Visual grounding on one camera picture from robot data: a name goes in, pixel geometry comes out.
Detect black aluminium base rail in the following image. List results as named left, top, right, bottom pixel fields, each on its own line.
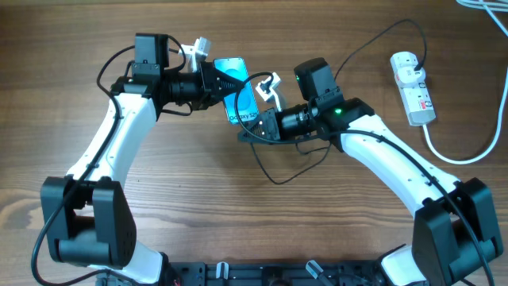
left=162, top=261, right=391, bottom=286

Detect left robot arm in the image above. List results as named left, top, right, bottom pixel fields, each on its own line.
left=37, top=33, right=245, bottom=285

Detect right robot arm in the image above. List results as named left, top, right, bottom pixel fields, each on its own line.
left=238, top=58, right=503, bottom=285

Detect white power strip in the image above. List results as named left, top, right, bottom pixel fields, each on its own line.
left=390, top=52, right=436, bottom=126

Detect turquoise screen smartphone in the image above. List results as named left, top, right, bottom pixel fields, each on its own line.
left=214, top=57, right=259, bottom=125

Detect white cables at corner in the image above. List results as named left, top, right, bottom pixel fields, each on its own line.
left=455, top=0, right=508, bottom=33

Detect white charger plug adapter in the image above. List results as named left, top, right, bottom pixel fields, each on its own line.
left=394, top=66, right=426, bottom=88

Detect black USB charging cable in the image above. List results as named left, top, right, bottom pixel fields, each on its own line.
left=249, top=18, right=429, bottom=186

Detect black right camera cable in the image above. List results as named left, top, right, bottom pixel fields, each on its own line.
left=233, top=71, right=497, bottom=286

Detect white power strip cord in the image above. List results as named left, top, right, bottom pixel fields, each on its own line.
left=421, top=65, right=508, bottom=165

